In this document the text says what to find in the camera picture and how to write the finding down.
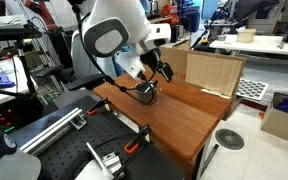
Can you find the black camera on stand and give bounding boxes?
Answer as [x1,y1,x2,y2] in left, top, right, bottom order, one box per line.
[0,22,44,99]

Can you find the long white table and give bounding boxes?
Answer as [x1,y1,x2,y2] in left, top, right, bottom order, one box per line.
[209,34,288,57]

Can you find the black box with indicator lights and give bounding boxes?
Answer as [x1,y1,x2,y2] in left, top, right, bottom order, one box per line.
[0,96,45,135]

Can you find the large cardboard panel red print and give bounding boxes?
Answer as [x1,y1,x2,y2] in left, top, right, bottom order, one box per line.
[159,46,248,100]

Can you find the black orange bar clamp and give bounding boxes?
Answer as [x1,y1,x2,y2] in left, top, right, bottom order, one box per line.
[123,124,152,155]
[86,97,110,117]

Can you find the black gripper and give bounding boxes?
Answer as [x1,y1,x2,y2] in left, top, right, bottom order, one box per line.
[136,49,162,94]

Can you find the small wooden box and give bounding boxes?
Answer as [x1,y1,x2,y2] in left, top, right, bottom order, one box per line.
[236,28,257,44]

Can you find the white masking tape piece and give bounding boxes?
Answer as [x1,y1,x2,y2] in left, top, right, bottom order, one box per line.
[200,87,232,100]

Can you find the black flat pad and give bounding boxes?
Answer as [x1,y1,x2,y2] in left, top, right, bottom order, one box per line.
[65,73,106,92]
[35,64,65,78]

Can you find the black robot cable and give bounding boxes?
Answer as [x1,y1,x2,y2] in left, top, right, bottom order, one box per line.
[71,3,162,106]

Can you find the wooden side table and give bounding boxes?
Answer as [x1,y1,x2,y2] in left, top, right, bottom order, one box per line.
[92,68,234,180]

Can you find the small steel pot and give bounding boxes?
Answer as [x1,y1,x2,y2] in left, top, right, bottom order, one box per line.
[134,87,159,106]

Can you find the checkerboard calibration board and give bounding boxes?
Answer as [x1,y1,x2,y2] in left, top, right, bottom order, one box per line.
[235,78,270,102]

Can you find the aluminium extrusion rail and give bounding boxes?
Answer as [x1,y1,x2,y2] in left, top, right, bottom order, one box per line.
[18,107,88,157]
[85,141,127,180]

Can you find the cardboard box blue contents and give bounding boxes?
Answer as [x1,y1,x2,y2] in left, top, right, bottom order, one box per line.
[260,91,288,146]

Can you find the round metal floor drain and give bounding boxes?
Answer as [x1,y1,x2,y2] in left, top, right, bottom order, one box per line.
[214,128,246,151]

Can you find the black perforated breadboard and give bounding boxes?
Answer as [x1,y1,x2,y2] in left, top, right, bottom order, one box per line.
[8,94,187,180]

